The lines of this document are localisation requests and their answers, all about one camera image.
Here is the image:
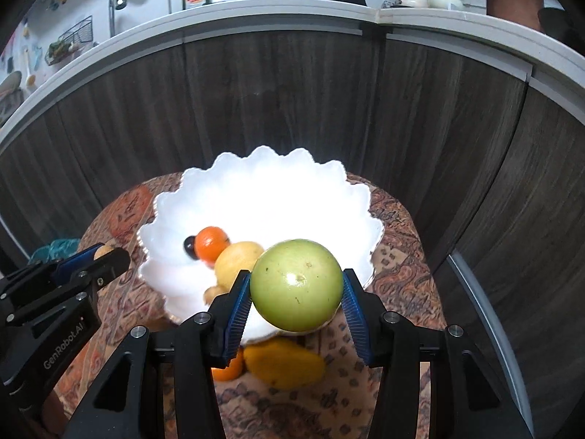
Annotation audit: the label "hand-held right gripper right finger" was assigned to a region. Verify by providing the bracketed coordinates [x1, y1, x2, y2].
[340, 269, 535, 439]

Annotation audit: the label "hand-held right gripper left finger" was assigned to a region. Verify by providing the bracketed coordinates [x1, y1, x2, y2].
[64, 271, 253, 439]

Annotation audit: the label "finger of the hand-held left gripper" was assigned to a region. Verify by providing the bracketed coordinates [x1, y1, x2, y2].
[4, 248, 132, 327]
[0, 244, 103, 300]

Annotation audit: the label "yellow lemon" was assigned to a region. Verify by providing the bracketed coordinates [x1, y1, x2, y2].
[215, 241, 266, 289]

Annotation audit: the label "orange tangerine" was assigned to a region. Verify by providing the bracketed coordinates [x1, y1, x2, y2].
[195, 225, 231, 263]
[211, 346, 245, 381]

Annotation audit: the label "yellow mango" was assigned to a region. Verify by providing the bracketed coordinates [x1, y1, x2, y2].
[243, 338, 326, 390]

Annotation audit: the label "green apple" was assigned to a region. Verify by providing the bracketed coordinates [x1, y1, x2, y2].
[249, 239, 344, 332]

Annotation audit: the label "white scalloped bowl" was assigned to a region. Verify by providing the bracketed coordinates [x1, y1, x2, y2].
[137, 146, 384, 346]

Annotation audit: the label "person's left hand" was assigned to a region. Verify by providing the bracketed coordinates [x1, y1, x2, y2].
[25, 389, 71, 439]

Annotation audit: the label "trash bin with green bag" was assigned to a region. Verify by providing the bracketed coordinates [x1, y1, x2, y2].
[27, 238, 83, 266]

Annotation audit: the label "patterned tablecloth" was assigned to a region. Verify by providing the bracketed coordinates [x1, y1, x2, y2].
[46, 171, 446, 439]

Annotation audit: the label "glass pot with lid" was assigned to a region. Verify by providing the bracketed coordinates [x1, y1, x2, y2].
[0, 71, 26, 124]

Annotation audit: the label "dark wood kitchen cabinets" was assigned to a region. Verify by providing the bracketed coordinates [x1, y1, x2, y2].
[0, 25, 585, 439]

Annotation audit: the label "tall chrome faucet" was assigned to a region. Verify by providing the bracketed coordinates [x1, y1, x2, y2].
[107, 0, 129, 37]

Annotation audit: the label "white kitchen countertop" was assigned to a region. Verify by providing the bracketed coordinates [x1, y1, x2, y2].
[0, 0, 585, 156]

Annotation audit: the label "black wok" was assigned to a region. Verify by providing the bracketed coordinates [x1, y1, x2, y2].
[538, 7, 585, 49]

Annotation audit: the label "black wire basket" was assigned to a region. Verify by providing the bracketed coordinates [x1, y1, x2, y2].
[45, 15, 94, 65]

